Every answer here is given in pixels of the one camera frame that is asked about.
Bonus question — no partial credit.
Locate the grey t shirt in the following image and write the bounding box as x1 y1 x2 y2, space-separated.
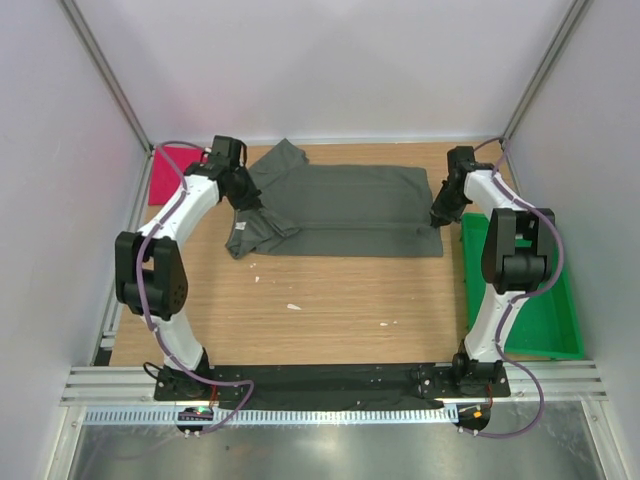
226 140 443 260

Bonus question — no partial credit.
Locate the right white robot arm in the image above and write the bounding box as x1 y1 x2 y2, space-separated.
430 146 563 396

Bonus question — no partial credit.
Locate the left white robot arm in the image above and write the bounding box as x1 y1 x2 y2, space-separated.
115 135 261 400

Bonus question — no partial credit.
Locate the folded pink t shirt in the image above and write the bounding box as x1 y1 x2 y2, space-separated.
148 146 201 206

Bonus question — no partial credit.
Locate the green plastic tray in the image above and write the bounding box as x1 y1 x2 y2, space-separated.
460 213 585 360

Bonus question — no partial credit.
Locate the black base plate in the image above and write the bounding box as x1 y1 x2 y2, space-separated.
154 363 511 411

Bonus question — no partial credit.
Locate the white slotted cable duct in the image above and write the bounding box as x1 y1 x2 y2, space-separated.
83 405 458 427

